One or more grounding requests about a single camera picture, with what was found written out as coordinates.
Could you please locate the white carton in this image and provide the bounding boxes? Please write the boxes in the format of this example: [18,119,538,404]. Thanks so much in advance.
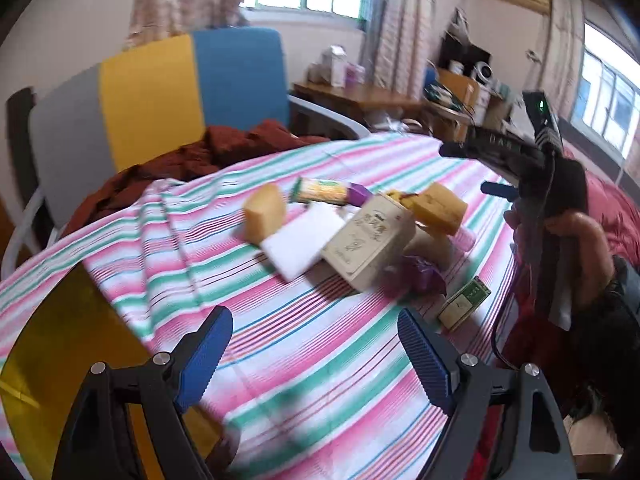
[320,45,348,88]

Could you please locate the brown cardboard box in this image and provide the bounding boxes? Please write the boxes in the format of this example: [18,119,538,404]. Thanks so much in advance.
[435,67,481,126]

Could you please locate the purple wrapper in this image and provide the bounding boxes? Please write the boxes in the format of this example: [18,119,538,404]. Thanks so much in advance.
[382,252,448,298]

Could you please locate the green cracker packet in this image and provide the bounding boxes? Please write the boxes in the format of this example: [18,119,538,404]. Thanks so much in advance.
[291,176,353,207]

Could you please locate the maroon box with gold lining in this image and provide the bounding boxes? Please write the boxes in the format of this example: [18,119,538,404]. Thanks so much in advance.
[0,260,241,480]

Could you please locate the beige printed carton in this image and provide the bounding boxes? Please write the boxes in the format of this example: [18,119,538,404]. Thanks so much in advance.
[320,193,417,292]

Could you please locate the person's right hand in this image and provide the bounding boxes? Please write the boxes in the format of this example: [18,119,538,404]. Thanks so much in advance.
[546,209,615,307]

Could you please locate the large bright window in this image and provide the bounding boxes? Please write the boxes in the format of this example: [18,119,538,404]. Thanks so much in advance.
[570,22,640,161]

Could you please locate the yellow sponge block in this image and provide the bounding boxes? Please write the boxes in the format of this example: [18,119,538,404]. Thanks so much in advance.
[242,182,288,243]
[412,181,469,237]

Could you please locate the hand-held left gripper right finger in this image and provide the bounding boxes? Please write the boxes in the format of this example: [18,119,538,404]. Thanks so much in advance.
[396,307,580,480]

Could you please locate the black cable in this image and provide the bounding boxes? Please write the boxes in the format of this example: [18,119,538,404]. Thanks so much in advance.
[490,310,521,371]

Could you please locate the rust brown blanket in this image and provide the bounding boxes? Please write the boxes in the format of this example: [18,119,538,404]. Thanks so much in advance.
[65,119,331,233]

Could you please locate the grey yellow blue chair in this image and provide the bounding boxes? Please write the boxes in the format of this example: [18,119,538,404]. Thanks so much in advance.
[0,27,373,281]

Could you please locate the white foam block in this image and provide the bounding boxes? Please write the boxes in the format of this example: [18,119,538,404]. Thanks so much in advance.
[259,201,348,282]

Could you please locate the pink white small item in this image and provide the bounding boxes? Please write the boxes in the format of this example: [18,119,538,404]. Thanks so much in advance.
[452,225,478,253]

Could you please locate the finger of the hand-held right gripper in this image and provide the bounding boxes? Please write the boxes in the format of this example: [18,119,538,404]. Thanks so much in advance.
[480,182,521,201]
[438,142,481,159]

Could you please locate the black monitor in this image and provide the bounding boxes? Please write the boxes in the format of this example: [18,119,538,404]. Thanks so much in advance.
[440,35,493,78]

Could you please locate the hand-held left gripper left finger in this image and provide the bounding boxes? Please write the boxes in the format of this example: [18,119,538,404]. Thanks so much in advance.
[51,305,235,480]

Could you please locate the small green white box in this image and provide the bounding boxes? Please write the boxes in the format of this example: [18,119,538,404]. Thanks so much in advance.
[437,276,491,332]

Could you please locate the pink green striped bed sheet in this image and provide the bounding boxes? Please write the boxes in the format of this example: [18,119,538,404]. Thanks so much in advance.
[0,132,531,480]

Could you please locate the wooden desk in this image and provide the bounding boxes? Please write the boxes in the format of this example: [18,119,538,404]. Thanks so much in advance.
[292,81,436,131]

